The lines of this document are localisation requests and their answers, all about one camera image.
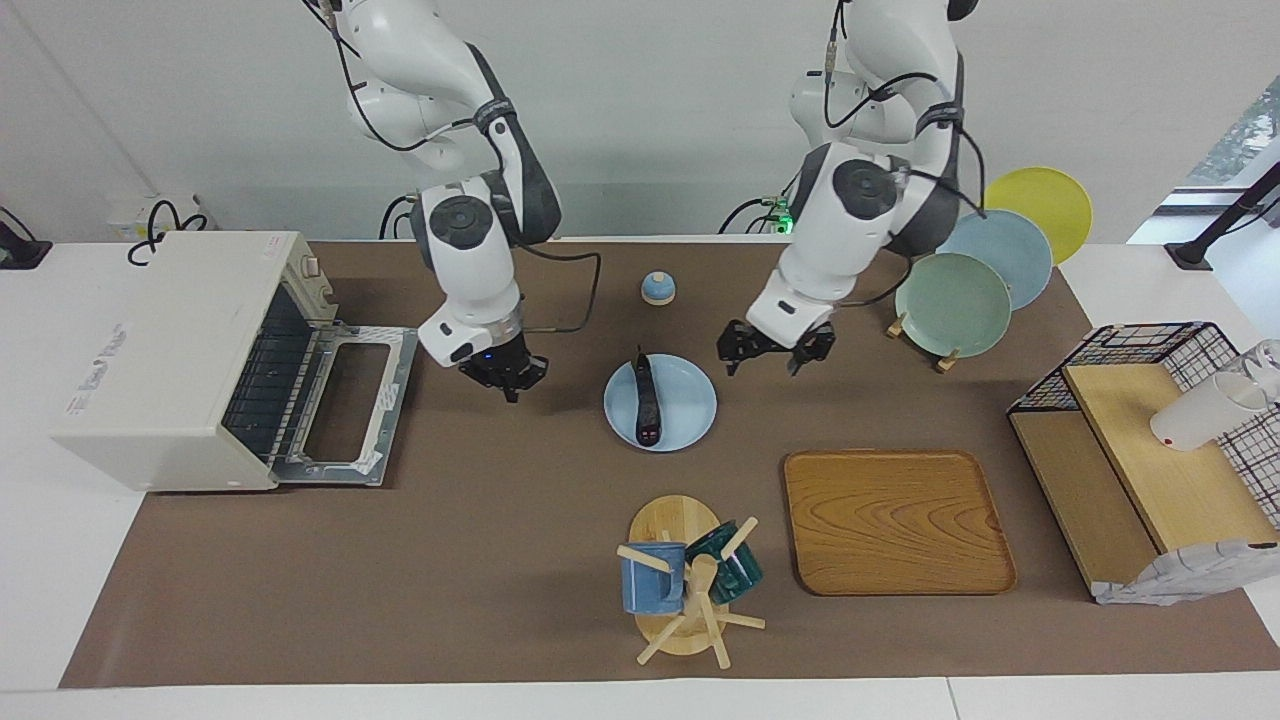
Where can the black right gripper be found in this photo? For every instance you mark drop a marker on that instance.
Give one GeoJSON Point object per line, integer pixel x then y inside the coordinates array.
{"type": "Point", "coordinates": [505, 365]}

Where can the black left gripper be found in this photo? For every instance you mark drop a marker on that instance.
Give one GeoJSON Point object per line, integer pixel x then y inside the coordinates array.
{"type": "Point", "coordinates": [740, 340]}

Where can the light blue round plate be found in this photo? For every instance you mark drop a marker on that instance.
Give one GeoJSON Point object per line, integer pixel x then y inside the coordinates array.
{"type": "Point", "coordinates": [690, 405]}

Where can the dark purple eggplant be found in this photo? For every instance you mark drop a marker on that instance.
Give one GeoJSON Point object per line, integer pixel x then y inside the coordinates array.
{"type": "Point", "coordinates": [647, 400]}

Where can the oven door with glass window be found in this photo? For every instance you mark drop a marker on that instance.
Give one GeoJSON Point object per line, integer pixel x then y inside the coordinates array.
{"type": "Point", "coordinates": [392, 400]}

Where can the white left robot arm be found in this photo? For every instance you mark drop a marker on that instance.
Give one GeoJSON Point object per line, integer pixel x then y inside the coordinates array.
{"type": "Point", "coordinates": [830, 250]}

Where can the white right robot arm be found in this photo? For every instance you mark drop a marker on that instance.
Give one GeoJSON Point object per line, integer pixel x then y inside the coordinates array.
{"type": "Point", "coordinates": [470, 270]}

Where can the white toaster oven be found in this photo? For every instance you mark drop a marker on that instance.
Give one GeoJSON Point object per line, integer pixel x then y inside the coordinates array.
{"type": "Point", "coordinates": [150, 380]}

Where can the wooden plate rack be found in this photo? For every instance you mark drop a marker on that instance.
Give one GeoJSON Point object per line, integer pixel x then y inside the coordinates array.
{"type": "Point", "coordinates": [946, 362]}

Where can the brown table mat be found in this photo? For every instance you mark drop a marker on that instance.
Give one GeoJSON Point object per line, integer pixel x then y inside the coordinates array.
{"type": "Point", "coordinates": [500, 560]}

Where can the wooden mug tree stand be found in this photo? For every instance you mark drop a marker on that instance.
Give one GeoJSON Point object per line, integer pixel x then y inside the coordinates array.
{"type": "Point", "coordinates": [672, 520]}

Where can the pale green plate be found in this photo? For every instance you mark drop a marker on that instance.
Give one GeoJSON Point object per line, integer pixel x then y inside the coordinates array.
{"type": "Point", "coordinates": [955, 305]}

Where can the rectangular wooden tray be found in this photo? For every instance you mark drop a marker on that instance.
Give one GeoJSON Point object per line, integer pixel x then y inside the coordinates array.
{"type": "Point", "coordinates": [900, 520]}

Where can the dark green mug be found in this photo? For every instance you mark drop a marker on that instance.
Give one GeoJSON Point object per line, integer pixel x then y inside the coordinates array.
{"type": "Point", "coordinates": [735, 572]}

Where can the blue mug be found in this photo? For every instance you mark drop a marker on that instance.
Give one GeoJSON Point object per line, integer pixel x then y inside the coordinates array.
{"type": "Point", "coordinates": [648, 585]}

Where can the large light blue plate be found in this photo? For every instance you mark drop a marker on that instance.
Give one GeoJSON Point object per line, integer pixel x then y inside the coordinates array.
{"type": "Point", "coordinates": [1015, 255]}

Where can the yellow plate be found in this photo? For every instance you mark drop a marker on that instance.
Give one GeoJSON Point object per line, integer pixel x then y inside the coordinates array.
{"type": "Point", "coordinates": [1050, 200]}

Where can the white power strip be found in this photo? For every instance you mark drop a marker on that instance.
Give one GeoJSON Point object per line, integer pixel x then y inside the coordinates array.
{"type": "Point", "coordinates": [125, 222]}

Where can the wooden two-tier shelf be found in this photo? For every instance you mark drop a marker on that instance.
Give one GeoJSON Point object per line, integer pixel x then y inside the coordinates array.
{"type": "Point", "coordinates": [1180, 480]}

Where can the white cup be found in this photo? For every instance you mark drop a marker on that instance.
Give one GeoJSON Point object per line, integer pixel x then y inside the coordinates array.
{"type": "Point", "coordinates": [1200, 415]}

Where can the clear glass cup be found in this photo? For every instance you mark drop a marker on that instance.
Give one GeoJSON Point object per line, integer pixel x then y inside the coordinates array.
{"type": "Point", "coordinates": [1265, 360]}

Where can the black table clamp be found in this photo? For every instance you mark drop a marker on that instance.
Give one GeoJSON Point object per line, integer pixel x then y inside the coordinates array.
{"type": "Point", "coordinates": [20, 250]}

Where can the window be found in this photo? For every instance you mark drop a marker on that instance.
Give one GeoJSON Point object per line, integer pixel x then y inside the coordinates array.
{"type": "Point", "coordinates": [1240, 140]}

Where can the black camera stand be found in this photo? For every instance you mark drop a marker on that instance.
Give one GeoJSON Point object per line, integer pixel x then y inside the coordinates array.
{"type": "Point", "coordinates": [1230, 215]}

